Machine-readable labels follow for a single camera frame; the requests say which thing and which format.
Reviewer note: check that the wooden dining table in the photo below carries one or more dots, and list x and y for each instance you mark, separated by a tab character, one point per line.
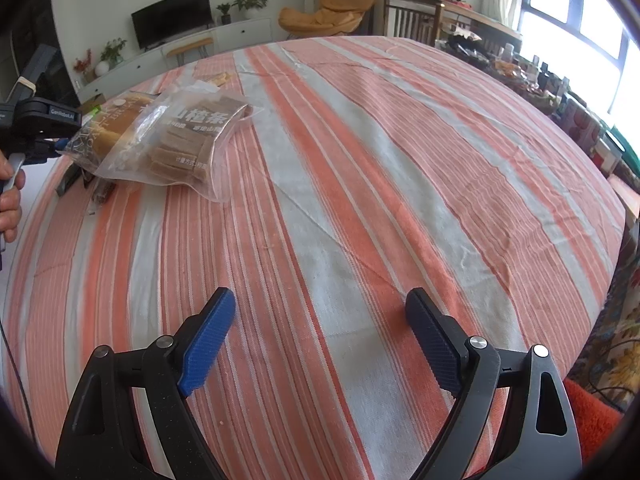
480	20

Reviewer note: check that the red cloth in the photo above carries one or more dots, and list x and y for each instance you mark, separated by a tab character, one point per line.
590	425

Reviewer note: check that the black television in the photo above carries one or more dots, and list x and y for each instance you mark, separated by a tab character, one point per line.
170	17

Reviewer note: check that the window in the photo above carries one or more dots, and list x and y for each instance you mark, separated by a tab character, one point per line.
575	15

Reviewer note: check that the cardboard box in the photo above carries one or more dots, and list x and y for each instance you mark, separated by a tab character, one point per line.
92	101

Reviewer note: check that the red flower arrangement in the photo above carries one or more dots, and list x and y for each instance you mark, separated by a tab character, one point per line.
82	65

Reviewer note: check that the bagged bread loaf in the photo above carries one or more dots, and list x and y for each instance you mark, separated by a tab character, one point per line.
102	135

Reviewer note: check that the orange lounge chair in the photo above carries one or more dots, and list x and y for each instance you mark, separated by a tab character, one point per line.
325	15

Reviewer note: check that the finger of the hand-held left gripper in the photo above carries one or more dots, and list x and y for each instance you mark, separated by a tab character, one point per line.
50	150

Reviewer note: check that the black chocolate bar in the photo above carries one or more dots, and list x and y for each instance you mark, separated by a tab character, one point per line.
70	185

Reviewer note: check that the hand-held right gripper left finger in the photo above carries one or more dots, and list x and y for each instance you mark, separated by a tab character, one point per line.
210	345

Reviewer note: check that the clear bag of brown strips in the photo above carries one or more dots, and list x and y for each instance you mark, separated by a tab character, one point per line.
175	150

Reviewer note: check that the floral cloth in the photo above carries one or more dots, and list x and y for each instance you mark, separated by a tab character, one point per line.
615	320

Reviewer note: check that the plant in white vase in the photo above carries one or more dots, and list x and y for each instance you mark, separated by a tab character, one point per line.
111	57

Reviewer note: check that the white television cabinet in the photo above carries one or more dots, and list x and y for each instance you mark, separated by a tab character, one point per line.
240	30

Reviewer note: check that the dark brown bar clear wrapper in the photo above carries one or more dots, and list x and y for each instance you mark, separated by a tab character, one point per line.
102	192

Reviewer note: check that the wooden dining chair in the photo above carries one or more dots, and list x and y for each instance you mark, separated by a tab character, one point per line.
410	17

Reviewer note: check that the orange striped tablecloth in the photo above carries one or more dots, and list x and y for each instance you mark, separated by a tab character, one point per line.
350	210

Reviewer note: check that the wooden stool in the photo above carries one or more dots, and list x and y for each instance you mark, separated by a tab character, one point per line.
190	44

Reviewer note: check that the pile of assorted household goods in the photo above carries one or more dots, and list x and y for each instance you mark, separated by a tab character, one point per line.
550	80

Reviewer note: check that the large potted plant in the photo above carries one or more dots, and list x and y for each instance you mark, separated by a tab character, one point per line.
252	2

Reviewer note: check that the small potted plant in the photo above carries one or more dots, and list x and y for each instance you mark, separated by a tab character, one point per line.
224	12

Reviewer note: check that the beige wafer packet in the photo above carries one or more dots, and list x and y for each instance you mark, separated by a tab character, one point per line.
221	79

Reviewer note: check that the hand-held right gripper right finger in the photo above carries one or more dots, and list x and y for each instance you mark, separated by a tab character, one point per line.
434	345

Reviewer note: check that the dark display cabinet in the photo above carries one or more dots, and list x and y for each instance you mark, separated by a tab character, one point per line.
64	85

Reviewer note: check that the person's left hand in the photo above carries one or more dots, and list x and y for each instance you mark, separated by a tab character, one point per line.
9	205

